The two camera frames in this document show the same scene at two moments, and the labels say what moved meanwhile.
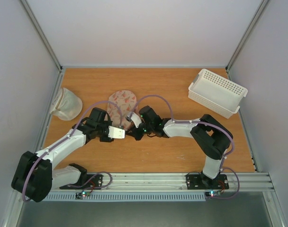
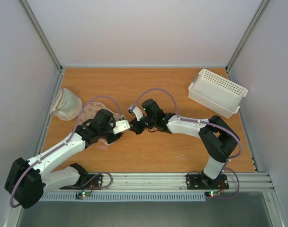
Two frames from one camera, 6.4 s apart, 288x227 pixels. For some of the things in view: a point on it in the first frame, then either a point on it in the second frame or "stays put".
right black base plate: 200,181 stays put
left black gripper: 106,140 stays put
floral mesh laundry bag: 120,103 -> 91,109
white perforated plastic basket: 216,93 stays put
